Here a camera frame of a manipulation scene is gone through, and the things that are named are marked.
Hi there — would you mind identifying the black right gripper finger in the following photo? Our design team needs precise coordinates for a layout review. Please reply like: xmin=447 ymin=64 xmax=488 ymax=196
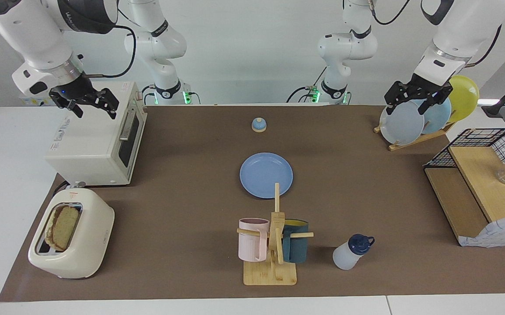
xmin=91 ymin=87 xmax=119 ymax=119
xmin=62 ymin=101 xmax=84 ymax=119

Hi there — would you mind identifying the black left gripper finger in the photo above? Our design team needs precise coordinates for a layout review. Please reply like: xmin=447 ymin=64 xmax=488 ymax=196
xmin=385 ymin=81 xmax=410 ymax=110
xmin=418 ymin=87 xmax=453 ymax=115

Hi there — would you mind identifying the slice of brown bread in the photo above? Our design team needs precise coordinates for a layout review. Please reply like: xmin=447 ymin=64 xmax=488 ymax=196
xmin=45 ymin=206 xmax=80 ymax=252

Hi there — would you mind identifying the white seasoning bottle blue cap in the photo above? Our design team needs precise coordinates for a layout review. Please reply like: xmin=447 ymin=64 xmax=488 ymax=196
xmin=333 ymin=234 xmax=375 ymax=270

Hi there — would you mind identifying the yellow plate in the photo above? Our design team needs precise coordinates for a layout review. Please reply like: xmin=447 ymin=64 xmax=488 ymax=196
xmin=447 ymin=75 xmax=480 ymax=123

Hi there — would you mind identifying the pale grey plate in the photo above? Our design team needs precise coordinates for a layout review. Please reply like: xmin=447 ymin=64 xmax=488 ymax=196
xmin=380 ymin=102 xmax=425 ymax=145

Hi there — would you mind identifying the wooden plate rack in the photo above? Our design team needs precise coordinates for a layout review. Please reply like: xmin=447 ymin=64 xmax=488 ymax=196
xmin=374 ymin=122 xmax=456 ymax=151

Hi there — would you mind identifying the blue round plate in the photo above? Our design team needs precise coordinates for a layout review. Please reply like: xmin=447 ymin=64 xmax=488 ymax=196
xmin=240 ymin=152 xmax=293 ymax=199

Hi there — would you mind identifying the white power strip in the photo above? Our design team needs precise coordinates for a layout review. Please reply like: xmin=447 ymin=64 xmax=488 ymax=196
xmin=18 ymin=94 xmax=54 ymax=107

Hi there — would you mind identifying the cream toaster oven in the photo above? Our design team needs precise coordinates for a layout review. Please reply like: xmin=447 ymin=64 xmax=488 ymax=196
xmin=45 ymin=81 xmax=148 ymax=186

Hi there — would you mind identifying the brown table mat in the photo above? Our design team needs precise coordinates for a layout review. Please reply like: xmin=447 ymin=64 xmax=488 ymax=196
xmin=0 ymin=105 xmax=505 ymax=302

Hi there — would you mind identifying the cream two-slot toaster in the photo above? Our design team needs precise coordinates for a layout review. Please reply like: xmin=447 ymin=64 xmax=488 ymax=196
xmin=28 ymin=188 xmax=115 ymax=280

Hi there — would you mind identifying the wooden box shelf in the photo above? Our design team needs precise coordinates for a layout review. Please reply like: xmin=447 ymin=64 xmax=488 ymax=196
xmin=458 ymin=214 xmax=505 ymax=249

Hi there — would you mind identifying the teal mug yellow inside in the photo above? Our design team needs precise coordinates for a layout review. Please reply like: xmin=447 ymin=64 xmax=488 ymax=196
xmin=282 ymin=219 xmax=309 ymax=263

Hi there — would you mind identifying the pink mug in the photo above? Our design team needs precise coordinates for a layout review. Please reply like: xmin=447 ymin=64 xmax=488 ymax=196
xmin=238 ymin=218 xmax=270 ymax=262

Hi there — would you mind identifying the wooden mug tree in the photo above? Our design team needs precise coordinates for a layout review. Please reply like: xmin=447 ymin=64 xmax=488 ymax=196
xmin=237 ymin=183 xmax=314 ymax=286

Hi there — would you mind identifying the black right arm base cable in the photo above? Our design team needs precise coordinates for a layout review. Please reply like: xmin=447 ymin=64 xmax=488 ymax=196
xmin=141 ymin=84 xmax=200 ymax=105

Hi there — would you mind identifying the black arm base cable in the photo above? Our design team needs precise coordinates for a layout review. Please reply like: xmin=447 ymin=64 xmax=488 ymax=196
xmin=141 ymin=84 xmax=200 ymax=105
xmin=286 ymin=66 xmax=327 ymax=103

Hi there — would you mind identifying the toaster power cord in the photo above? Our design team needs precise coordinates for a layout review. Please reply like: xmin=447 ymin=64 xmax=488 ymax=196
xmin=52 ymin=174 xmax=87 ymax=194

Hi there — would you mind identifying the black left arm base cable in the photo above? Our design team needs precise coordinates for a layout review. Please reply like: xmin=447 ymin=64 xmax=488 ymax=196
xmin=286 ymin=66 xmax=327 ymax=103

